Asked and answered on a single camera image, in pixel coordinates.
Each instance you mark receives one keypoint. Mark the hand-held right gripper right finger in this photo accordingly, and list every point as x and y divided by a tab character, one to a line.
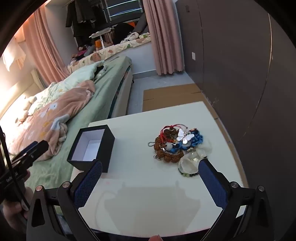
211	185

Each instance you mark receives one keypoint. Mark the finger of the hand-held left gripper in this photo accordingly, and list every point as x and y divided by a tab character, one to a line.
27	148
39	150

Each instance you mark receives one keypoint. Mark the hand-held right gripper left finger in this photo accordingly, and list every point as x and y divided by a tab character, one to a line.
89	183

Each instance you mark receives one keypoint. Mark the black jewelry box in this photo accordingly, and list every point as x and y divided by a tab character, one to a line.
107	143

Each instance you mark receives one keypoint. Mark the silver butterfly pendant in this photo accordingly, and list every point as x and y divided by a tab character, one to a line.
185	139

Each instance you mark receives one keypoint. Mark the person's left hand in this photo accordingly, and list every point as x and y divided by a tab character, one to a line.
9	213

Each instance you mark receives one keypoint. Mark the person's right hand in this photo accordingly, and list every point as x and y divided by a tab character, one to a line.
155	238

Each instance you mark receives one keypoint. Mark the cream plush toy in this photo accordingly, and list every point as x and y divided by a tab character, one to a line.
25	109

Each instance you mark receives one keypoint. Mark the pink floral blanket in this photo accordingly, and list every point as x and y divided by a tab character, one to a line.
62	109

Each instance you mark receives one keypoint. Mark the white bed headboard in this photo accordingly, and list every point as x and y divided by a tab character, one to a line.
37	78

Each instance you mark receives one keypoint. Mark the bed with green sheet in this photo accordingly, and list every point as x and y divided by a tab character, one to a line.
99	102

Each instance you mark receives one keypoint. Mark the light green floral quilt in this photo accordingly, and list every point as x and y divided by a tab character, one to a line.
78	74

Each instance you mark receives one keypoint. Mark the brown cardboard sheet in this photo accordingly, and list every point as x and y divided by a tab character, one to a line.
166	95

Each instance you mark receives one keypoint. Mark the pink curtain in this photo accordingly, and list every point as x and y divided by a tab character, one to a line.
161	34
44	46

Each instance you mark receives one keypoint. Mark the pile of plush toys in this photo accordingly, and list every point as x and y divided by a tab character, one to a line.
83	53

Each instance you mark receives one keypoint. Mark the orange box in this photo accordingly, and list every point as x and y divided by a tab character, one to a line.
98	44

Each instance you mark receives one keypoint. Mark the floral window seat cushion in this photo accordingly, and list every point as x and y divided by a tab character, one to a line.
111	49

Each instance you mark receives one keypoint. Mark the white folding rack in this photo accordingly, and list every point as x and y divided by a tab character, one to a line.
101	33

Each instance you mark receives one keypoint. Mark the hanging dark clothes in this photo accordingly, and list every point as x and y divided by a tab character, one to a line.
78	18

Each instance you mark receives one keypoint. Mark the panda plush toy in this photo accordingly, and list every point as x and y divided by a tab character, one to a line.
129	37

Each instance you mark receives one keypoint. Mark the black cushion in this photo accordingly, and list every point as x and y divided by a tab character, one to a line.
122	30

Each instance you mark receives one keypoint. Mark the window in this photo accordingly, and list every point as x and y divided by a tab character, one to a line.
122	11

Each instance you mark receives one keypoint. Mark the grey cushion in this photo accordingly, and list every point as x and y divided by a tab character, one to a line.
141	24

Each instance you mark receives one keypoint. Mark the white wall switch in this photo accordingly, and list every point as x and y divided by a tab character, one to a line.
193	55

